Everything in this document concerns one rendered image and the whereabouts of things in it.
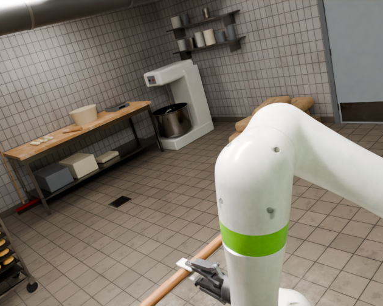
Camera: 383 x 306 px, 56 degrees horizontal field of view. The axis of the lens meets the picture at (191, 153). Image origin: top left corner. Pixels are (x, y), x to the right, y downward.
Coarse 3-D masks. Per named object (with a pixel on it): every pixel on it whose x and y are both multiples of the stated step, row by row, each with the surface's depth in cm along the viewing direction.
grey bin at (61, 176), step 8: (48, 168) 538; (56, 168) 527; (64, 168) 516; (40, 176) 512; (48, 176) 501; (56, 176) 508; (64, 176) 516; (40, 184) 529; (48, 184) 501; (56, 184) 509; (64, 184) 517
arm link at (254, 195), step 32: (256, 128) 59; (224, 160) 54; (256, 160) 51; (288, 160) 54; (224, 192) 54; (256, 192) 51; (288, 192) 54; (224, 224) 58; (256, 224) 54; (288, 224) 58; (256, 256) 57
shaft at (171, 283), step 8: (216, 240) 116; (208, 248) 114; (216, 248) 115; (200, 256) 111; (208, 256) 113; (176, 272) 107; (184, 272) 106; (168, 280) 104; (176, 280) 104; (160, 288) 102; (168, 288) 102; (152, 296) 100; (160, 296) 100; (144, 304) 98; (152, 304) 99
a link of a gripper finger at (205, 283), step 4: (204, 280) 105; (208, 280) 104; (196, 284) 106; (200, 284) 105; (204, 284) 103; (208, 284) 102; (212, 284) 102; (212, 288) 100; (216, 288) 99; (216, 292) 99; (220, 292) 97
